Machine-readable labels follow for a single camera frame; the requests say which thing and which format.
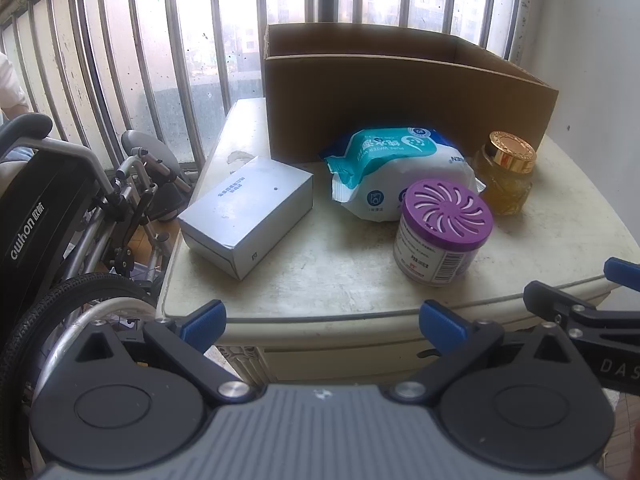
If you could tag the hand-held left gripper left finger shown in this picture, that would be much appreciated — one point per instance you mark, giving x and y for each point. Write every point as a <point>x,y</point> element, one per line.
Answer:
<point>202,320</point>

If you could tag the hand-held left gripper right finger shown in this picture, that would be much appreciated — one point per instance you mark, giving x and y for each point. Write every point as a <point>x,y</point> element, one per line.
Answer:
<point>440,322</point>

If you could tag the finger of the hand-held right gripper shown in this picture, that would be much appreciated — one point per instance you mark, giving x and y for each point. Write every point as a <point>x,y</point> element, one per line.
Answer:
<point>622,270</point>
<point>545,300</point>

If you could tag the purple lid air freshener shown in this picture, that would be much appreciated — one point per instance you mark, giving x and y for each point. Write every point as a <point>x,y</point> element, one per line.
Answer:
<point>440,240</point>

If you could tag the white rectangular box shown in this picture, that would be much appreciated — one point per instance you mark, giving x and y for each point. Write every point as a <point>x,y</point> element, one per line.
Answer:
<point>240,210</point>

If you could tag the glass jar with gold lid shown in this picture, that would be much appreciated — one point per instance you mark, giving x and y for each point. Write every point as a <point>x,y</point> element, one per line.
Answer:
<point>505,185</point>

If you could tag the teal wet wipes pack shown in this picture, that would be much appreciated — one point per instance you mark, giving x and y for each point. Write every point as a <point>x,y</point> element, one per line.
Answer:
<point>380,170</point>

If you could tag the brown cardboard box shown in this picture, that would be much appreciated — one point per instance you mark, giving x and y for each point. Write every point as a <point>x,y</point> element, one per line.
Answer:
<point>400,110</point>

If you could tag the black folded wheelchair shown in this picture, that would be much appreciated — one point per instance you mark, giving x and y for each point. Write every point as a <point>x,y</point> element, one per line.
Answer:
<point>45,220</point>

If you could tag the barred window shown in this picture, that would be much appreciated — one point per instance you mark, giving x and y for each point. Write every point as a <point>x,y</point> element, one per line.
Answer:
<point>215,35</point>

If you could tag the white cloth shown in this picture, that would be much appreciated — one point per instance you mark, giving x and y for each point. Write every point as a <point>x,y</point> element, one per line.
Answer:
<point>10,85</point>

